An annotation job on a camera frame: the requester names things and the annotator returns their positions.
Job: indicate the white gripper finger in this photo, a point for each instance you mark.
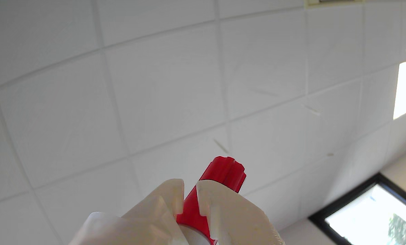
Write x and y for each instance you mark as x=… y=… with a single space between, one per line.
x=145 y=221
x=237 y=221

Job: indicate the black framed window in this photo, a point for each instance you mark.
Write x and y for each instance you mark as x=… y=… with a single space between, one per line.
x=376 y=211

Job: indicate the red marker pen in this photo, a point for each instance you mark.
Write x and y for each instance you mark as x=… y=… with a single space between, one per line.
x=220 y=170

